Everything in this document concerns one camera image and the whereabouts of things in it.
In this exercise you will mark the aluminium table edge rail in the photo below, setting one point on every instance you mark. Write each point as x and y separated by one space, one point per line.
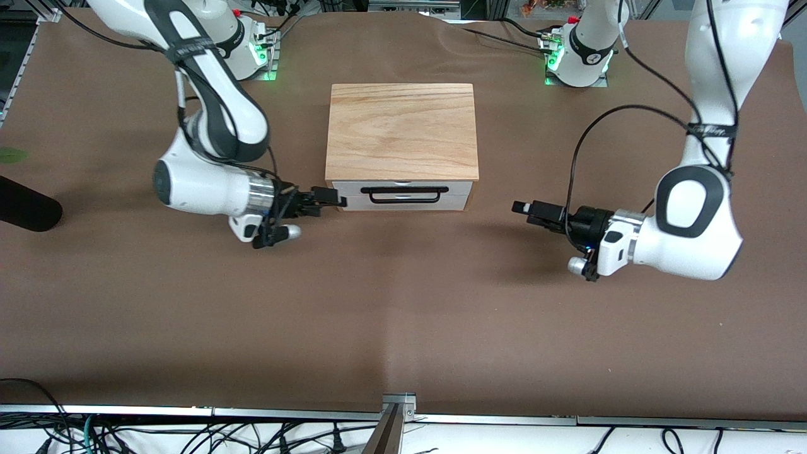
189 411

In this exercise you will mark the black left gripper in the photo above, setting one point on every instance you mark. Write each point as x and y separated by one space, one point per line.
589 222

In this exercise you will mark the oak wooden drawer cabinet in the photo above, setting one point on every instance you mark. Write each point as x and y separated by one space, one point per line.
403 132

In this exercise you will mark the black cylindrical object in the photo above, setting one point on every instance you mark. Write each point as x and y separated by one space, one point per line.
28 205

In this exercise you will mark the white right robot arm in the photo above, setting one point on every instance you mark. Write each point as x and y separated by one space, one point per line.
202 189

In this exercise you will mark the white-fronted wooden drawer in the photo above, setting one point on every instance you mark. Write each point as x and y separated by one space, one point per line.
460 195

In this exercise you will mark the aluminium frame rail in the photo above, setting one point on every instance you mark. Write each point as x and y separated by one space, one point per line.
16 75

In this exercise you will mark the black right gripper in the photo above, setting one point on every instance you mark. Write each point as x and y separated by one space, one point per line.
295 203

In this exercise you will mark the brown table cover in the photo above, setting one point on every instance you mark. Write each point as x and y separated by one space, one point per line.
403 328

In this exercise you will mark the green leaf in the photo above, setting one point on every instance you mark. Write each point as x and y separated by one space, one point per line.
11 154

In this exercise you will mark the aluminium profile post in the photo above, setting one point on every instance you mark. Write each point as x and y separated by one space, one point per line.
394 416

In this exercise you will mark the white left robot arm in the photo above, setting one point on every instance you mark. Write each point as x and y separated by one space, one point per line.
693 239

